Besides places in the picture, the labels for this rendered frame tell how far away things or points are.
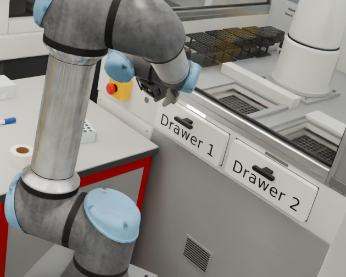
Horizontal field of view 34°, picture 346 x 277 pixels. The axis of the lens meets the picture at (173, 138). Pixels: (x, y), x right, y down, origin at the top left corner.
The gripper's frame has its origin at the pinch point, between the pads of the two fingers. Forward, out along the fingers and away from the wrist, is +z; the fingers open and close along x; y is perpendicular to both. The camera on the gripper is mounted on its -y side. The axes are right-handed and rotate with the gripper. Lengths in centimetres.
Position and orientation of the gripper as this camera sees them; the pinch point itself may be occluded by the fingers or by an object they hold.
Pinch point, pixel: (174, 99)
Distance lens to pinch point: 165.7
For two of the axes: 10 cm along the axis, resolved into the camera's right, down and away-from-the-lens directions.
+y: -6.8, 6.7, -3.0
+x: 6.9, 4.5, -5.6
